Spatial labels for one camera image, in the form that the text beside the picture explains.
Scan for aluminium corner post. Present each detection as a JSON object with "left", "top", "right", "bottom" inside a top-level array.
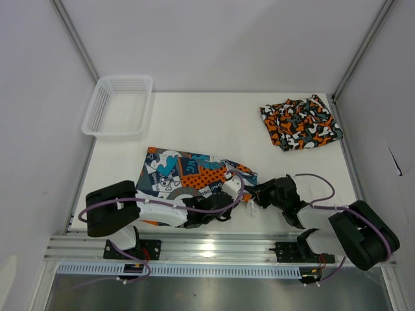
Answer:
[
  {"left": 331, "top": 0, "right": 397, "bottom": 102},
  {"left": 50, "top": 0, "right": 99, "bottom": 83}
]

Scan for right aluminium corner post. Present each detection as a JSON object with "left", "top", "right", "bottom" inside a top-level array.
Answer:
[{"left": 331, "top": 0, "right": 397, "bottom": 102}]

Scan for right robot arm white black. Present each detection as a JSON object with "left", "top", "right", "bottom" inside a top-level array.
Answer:
[{"left": 244, "top": 176, "right": 400, "bottom": 271}]

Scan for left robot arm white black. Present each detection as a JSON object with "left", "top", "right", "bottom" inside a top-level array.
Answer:
[{"left": 78, "top": 176, "right": 244, "bottom": 259}]

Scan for left aluminium corner post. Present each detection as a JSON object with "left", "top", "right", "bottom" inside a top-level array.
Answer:
[{"left": 50, "top": 0, "right": 99, "bottom": 83}]

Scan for orange black camouflage shorts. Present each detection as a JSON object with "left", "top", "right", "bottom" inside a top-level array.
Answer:
[{"left": 259, "top": 94, "right": 344, "bottom": 152}]

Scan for aluminium side rail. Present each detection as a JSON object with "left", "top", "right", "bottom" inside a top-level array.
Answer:
[
  {"left": 62, "top": 137, "right": 97, "bottom": 235},
  {"left": 328, "top": 95, "right": 375, "bottom": 209}
]

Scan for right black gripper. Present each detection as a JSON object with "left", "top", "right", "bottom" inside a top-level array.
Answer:
[{"left": 245, "top": 179, "right": 287, "bottom": 211}]

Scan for right aluminium side rail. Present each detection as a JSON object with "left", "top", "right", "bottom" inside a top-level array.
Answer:
[{"left": 328, "top": 95, "right": 375, "bottom": 209}]

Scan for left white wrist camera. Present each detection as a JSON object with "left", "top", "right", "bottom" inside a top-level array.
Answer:
[{"left": 222, "top": 173, "right": 244, "bottom": 201}]

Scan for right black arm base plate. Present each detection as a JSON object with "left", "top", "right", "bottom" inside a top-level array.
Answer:
[{"left": 269, "top": 242, "right": 335, "bottom": 264}]

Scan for left aluminium side rail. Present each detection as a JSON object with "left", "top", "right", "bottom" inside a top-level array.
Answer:
[{"left": 62, "top": 137, "right": 97, "bottom": 235}]

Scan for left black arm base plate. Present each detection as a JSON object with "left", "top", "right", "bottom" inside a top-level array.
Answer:
[{"left": 103, "top": 240, "right": 161, "bottom": 260}]

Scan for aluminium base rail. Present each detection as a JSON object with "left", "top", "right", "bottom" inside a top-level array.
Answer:
[{"left": 43, "top": 230, "right": 397, "bottom": 268}]

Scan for white plastic basket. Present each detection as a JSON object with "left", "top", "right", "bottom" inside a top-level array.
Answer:
[{"left": 82, "top": 75, "right": 153, "bottom": 141}]

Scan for blue patterned shorts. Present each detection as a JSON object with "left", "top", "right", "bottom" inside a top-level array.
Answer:
[{"left": 135, "top": 146, "right": 260, "bottom": 227}]

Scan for white slotted cable duct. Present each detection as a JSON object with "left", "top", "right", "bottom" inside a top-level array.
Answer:
[{"left": 56, "top": 262, "right": 302, "bottom": 279}]

